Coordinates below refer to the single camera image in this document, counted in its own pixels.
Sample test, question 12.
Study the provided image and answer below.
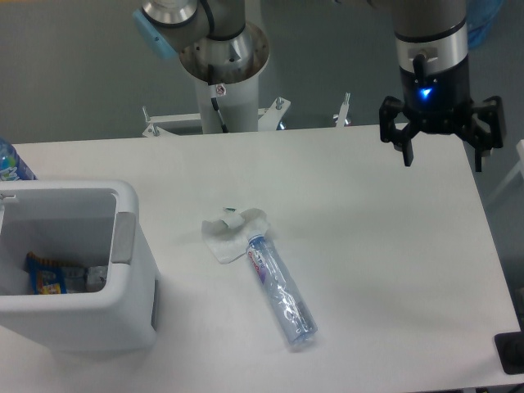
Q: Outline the blue labelled bottle at edge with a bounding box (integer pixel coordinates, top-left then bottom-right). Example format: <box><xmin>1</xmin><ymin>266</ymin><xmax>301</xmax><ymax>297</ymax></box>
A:
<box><xmin>1</xmin><ymin>138</ymin><xmax>38</xmax><ymax>181</ymax></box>

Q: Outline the white trash can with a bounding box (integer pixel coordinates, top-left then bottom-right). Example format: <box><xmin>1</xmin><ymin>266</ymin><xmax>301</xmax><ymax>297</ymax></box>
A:
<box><xmin>1</xmin><ymin>180</ymin><xmax>160</xmax><ymax>351</ymax></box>

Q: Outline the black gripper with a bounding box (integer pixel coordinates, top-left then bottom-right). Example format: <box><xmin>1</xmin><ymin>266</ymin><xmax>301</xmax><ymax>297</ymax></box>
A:
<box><xmin>379</xmin><ymin>61</ymin><xmax>507</xmax><ymax>172</ymax></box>

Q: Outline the white tissue wrapper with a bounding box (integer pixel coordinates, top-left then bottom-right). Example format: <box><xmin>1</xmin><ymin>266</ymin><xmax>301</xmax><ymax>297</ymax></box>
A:
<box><xmin>201</xmin><ymin>207</ymin><xmax>270</xmax><ymax>264</ymax></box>

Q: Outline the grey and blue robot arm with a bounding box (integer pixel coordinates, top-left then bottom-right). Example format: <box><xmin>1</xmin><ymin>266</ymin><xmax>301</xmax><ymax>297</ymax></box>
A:
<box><xmin>133</xmin><ymin>1</ymin><xmax>506</xmax><ymax>170</ymax></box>

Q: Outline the orange blue snack wrapper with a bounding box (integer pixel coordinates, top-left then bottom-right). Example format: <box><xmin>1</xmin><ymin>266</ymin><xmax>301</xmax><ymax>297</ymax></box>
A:
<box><xmin>25</xmin><ymin>252</ymin><xmax>67</xmax><ymax>295</ymax></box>

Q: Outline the crumpled grey foil trash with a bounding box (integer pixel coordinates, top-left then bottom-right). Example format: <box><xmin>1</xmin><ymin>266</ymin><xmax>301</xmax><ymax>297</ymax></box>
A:
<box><xmin>61</xmin><ymin>266</ymin><xmax>108</xmax><ymax>293</ymax></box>

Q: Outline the white frame at right edge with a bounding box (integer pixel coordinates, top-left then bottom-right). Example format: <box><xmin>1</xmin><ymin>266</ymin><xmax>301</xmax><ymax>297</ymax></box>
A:
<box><xmin>486</xmin><ymin>139</ymin><xmax>523</xmax><ymax>210</ymax></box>

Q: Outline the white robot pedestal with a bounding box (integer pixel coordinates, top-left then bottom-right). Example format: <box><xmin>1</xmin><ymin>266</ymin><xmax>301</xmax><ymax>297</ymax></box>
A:
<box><xmin>141</xmin><ymin>22</ymin><xmax>353</xmax><ymax>138</ymax></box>

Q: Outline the clear plastic water bottle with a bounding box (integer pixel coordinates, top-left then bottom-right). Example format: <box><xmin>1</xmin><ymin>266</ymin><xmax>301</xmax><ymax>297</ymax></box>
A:
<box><xmin>246</xmin><ymin>230</ymin><xmax>318</xmax><ymax>346</ymax></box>

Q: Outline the black device at table corner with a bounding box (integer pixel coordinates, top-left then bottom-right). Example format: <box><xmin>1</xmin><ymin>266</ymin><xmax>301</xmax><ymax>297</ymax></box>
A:
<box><xmin>495</xmin><ymin>332</ymin><xmax>523</xmax><ymax>375</ymax></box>

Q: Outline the black cable on pedestal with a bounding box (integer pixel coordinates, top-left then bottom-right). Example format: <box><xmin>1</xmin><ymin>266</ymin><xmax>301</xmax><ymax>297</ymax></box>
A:
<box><xmin>206</xmin><ymin>64</ymin><xmax>229</xmax><ymax>133</ymax></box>

